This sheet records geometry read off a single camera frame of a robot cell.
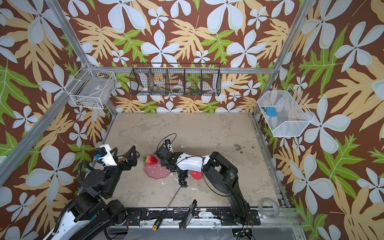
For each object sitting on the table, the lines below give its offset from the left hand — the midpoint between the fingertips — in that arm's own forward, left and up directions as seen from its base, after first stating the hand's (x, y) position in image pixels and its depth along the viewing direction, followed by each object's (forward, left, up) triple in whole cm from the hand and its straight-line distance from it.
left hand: (126, 147), depth 66 cm
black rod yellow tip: (-23, -14, -28) cm, 39 cm away
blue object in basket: (+27, -75, -4) cm, 80 cm away
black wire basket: (+52, -18, +1) cm, 55 cm away
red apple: (-4, -32, -24) cm, 41 cm away
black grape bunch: (-3, -24, -26) cm, 36 cm away
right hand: (+9, -12, -27) cm, 31 cm away
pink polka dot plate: (+1, -9, -28) cm, 30 cm away
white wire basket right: (+24, -82, -3) cm, 86 cm away
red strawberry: (+6, -4, -25) cm, 26 cm away
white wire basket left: (+37, +29, +4) cm, 48 cm away
